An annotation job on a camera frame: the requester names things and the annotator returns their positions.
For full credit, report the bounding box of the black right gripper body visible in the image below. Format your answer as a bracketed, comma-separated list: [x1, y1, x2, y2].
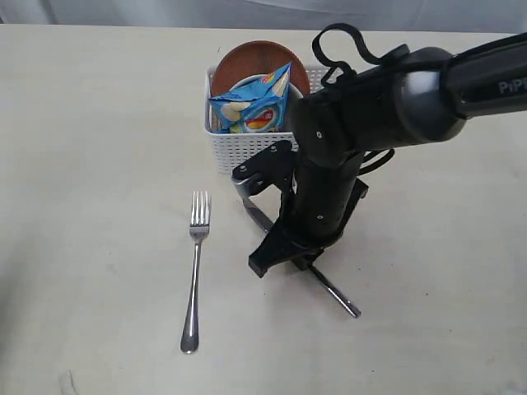
[249, 152, 365, 277]

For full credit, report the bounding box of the silver table knife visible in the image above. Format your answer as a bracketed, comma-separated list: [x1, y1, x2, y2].
[242, 197, 361, 318]

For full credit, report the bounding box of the pale green ceramic bowl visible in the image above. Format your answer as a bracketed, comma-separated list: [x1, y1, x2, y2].
[231, 74, 303, 105]

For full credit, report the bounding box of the white perforated plastic basket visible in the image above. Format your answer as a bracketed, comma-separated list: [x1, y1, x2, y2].
[203, 62, 330, 175]

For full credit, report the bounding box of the blue chips bag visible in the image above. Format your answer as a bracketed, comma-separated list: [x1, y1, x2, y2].
[209, 63, 292, 133]

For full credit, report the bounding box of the silver fork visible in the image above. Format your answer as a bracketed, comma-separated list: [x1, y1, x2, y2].
[180, 191, 211, 354]

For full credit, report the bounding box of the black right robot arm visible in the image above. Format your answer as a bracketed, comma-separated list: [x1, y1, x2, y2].
[249, 34, 526, 277]

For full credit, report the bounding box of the round brown wooden plate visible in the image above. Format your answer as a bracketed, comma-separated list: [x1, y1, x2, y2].
[211, 40, 310, 96]

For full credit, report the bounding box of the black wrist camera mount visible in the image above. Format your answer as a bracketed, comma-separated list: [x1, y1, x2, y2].
[231, 140, 296, 198]

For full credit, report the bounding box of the black cable loop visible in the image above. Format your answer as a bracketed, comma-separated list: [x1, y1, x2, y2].
[310, 23, 396, 83]

